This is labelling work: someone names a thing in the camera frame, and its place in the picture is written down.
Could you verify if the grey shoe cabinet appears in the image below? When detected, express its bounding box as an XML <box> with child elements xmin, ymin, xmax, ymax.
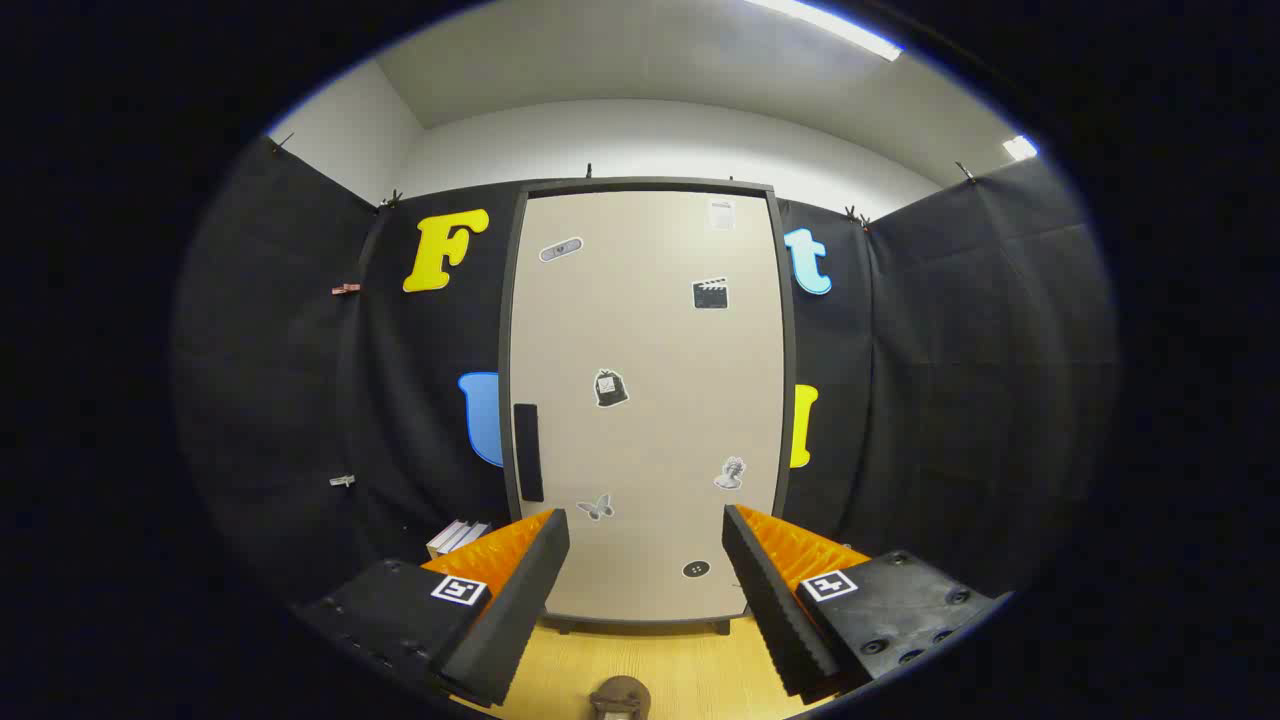
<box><xmin>497</xmin><ymin>178</ymin><xmax>798</xmax><ymax>636</ymax></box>

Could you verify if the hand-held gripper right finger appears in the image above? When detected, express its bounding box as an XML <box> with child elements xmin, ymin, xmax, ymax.
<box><xmin>722</xmin><ymin>503</ymin><xmax>1011</xmax><ymax>701</ymax></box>

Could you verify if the black door handle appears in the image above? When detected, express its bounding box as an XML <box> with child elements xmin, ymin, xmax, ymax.
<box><xmin>514</xmin><ymin>403</ymin><xmax>544</xmax><ymax>503</ymax></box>

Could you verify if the brown fuzzy shoe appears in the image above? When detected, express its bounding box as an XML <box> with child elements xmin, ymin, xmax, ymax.
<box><xmin>588</xmin><ymin>676</ymin><xmax>651</xmax><ymax>720</ymax></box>

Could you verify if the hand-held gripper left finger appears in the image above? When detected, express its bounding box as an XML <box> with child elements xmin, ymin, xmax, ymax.
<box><xmin>295</xmin><ymin>508</ymin><xmax>571</xmax><ymax>709</ymax></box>

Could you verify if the black backdrop cloth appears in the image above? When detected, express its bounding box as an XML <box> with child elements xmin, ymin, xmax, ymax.
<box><xmin>172</xmin><ymin>135</ymin><xmax>1119</xmax><ymax>641</ymax></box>

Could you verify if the long ceiling light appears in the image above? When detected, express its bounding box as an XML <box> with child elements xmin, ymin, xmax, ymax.
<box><xmin>745</xmin><ymin>0</ymin><xmax>906</xmax><ymax>62</ymax></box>

